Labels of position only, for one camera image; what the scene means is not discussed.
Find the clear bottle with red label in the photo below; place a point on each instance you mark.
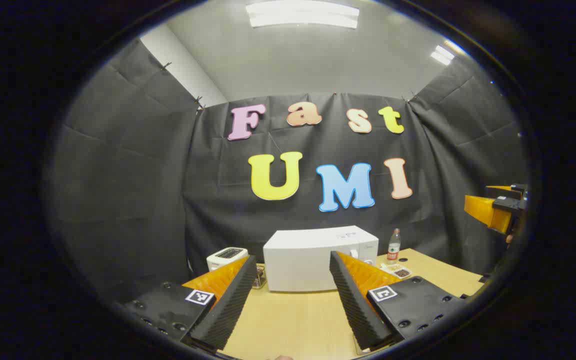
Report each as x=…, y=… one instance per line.
x=394, y=250

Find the white divided dish of beans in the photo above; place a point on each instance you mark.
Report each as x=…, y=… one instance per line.
x=399, y=271

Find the small ceiling light panel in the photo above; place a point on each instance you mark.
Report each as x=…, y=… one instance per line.
x=443, y=54

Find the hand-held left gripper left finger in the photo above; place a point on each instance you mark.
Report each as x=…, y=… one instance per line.
x=228, y=310

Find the large ceiling light panel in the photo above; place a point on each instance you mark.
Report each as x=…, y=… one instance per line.
x=302, y=14

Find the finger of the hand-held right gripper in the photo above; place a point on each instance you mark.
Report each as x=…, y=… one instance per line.
x=510, y=190
x=483, y=210

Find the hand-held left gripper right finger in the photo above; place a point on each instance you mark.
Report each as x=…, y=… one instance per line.
x=353, y=305

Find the black backdrop cloth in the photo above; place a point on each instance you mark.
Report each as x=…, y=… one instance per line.
x=143, y=200

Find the white toaster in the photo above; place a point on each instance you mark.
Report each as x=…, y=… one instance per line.
x=223, y=257

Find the white microwave oven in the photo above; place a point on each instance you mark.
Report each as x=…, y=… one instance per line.
x=298, y=260

